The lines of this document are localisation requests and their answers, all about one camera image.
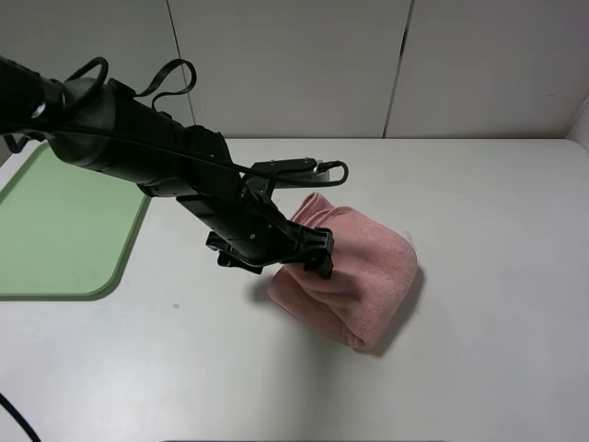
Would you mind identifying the black left wrist strap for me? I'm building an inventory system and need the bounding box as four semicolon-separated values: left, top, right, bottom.
62;56;199;111

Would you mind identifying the pink terry towel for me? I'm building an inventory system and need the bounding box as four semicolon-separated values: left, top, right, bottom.
268;192;418;352

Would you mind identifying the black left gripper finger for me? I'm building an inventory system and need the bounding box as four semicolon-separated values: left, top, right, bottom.
284;224;334;279
205;232;263;274

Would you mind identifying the black left camera cable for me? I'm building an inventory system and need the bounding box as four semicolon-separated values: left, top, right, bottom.
0;128;350;189

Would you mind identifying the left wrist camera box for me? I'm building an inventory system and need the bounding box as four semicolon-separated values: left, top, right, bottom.
244;158;330;195

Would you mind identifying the light green plastic tray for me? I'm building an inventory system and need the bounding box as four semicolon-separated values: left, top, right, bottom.
1;144;149;301

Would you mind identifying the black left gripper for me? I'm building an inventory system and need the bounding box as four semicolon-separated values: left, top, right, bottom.
1;57;296;267

